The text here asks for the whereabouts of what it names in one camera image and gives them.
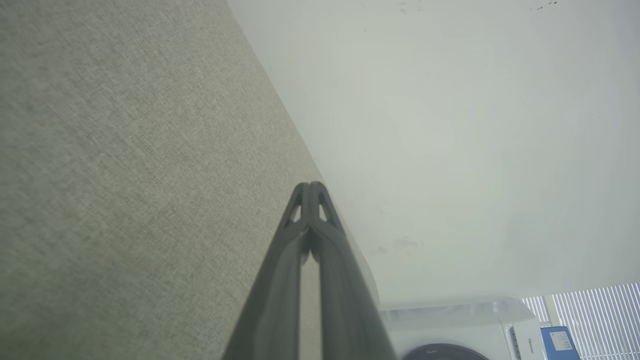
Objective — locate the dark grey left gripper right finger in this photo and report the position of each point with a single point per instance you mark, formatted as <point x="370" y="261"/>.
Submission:
<point x="345" y="310"/>

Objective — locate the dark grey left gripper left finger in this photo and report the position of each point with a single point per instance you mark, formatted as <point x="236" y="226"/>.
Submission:
<point x="272" y="300"/>

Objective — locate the white washing machine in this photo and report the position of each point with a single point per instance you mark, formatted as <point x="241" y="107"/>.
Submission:
<point x="450" y="325"/>

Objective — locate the dark round washing machine door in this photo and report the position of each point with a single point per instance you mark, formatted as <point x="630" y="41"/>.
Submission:
<point x="445" y="352"/>

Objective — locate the blue box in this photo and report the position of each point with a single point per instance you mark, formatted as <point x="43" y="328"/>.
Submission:
<point x="560" y="342"/>

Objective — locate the white window blinds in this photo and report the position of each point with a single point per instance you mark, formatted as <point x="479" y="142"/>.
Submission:
<point x="600" y="315"/>

